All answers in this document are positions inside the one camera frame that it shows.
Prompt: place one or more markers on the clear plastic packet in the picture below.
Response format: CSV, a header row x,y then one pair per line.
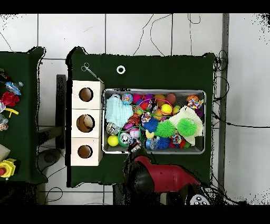
x,y
3,123

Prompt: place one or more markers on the large green spiky toy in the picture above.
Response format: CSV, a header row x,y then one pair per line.
x,y
186,126

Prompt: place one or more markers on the silver scissors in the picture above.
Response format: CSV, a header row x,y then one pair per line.
x,y
90,71

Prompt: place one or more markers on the black upright panel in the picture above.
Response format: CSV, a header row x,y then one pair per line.
x,y
61,95

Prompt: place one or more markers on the blue spiky ball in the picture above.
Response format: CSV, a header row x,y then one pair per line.
x,y
150,124

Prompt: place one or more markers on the yellow emergency stop button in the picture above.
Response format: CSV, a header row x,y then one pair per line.
x,y
7,168

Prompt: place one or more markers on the blue and clear packet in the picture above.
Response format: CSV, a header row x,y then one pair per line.
x,y
13,87

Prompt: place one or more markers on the wooden box with three holes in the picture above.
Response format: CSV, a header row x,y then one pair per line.
x,y
97,118

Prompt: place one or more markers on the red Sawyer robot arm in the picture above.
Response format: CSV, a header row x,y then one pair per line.
x,y
168,175

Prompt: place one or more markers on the small green spiky toy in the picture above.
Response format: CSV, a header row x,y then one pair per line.
x,y
166,129

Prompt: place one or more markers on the tiger striped plush toy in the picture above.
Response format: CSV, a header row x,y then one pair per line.
x,y
134,120

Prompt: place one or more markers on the light blue muslin cloth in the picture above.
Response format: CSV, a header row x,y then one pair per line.
x,y
118,114

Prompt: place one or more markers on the yellow plastic piece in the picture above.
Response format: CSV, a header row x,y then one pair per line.
x,y
12,111

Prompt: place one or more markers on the red crumpled item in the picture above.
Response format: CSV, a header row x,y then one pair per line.
x,y
9,99

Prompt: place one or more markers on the yellow smiley ball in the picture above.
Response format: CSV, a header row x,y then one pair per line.
x,y
166,109

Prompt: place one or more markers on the orange basketball toy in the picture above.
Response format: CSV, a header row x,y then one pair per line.
x,y
192,98

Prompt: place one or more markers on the beige box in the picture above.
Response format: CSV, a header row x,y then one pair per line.
x,y
3,152

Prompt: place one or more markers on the crushed clear plastic bottle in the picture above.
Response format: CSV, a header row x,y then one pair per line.
x,y
133,141

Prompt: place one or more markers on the cream knitted cloth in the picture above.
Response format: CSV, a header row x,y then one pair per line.
x,y
189,113

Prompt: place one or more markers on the colourful spotted cloth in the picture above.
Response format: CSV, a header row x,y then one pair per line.
x,y
195,104

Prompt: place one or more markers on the globe print ball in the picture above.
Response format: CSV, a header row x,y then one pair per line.
x,y
127,98

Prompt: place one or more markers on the dark green tablecloth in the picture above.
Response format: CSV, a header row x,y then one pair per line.
x,y
25,126
158,74

